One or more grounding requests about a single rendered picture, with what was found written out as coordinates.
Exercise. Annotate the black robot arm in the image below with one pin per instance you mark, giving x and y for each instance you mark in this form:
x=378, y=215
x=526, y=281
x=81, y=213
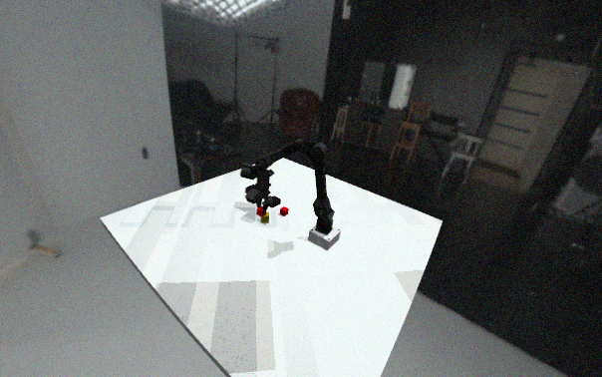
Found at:
x=317, y=152

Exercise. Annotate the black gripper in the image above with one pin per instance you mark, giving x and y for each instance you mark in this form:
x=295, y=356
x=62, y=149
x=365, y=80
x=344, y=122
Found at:
x=269, y=201

